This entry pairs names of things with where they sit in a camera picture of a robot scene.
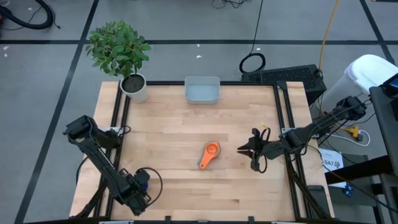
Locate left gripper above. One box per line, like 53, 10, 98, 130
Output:
116, 174, 152, 217

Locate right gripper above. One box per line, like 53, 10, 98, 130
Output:
237, 128, 287, 172

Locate orange measuring cup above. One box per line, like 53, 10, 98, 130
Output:
198, 142, 220, 170

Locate grey plastic basket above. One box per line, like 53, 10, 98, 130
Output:
184, 76, 221, 105

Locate white paper sign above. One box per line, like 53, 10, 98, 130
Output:
318, 148, 345, 175

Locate black tablet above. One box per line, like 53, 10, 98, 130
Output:
306, 185, 332, 219

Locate yellow power plug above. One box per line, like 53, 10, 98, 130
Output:
335, 124, 361, 139

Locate white plant pot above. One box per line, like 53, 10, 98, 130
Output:
119, 73, 149, 104

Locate dark desk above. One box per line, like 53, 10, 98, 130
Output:
368, 73, 398, 177

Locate white trash bin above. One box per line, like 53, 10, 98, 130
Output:
317, 54, 398, 113

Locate green leafy plant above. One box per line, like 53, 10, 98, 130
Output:
85, 20, 152, 78

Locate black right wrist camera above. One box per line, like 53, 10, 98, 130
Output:
263, 140, 281, 158

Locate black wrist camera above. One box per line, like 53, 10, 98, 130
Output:
263, 140, 281, 158
135, 169, 150, 187

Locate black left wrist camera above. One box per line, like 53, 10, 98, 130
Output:
135, 169, 150, 187

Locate black table frame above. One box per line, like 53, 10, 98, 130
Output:
73, 80, 335, 224

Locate white cable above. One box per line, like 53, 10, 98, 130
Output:
329, 129, 371, 147

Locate black coiled cable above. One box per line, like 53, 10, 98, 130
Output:
238, 0, 267, 74

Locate yellow hanging cable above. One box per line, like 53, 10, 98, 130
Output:
318, 0, 341, 73

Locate black vacuum hose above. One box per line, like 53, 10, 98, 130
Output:
0, 0, 54, 30

